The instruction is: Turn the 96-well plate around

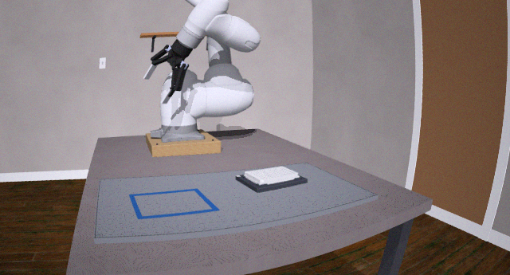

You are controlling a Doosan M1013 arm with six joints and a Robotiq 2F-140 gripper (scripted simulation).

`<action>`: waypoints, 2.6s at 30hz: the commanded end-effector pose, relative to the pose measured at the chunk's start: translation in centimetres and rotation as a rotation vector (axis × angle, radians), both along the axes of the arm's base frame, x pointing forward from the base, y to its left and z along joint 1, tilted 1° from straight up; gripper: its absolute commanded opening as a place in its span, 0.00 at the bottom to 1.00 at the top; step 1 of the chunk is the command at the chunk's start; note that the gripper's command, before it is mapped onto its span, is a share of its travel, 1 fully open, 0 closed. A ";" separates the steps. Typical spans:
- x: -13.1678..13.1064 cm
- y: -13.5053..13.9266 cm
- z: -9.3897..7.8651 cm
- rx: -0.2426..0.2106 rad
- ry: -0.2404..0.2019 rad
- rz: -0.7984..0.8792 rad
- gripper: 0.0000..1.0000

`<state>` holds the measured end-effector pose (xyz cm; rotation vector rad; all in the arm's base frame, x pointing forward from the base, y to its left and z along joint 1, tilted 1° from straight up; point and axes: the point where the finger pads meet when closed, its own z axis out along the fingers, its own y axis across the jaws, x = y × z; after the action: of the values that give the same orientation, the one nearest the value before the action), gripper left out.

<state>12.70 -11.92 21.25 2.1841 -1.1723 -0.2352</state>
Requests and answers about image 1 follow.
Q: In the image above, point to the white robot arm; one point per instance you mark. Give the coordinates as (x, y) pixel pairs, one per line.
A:
(223, 92)

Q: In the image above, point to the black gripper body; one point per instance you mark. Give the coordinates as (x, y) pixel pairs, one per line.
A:
(176, 50)

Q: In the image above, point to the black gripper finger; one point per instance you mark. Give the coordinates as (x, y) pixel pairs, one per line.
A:
(156, 60)
(177, 79)

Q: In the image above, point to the blue tape outline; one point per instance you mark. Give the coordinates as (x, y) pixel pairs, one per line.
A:
(139, 215)

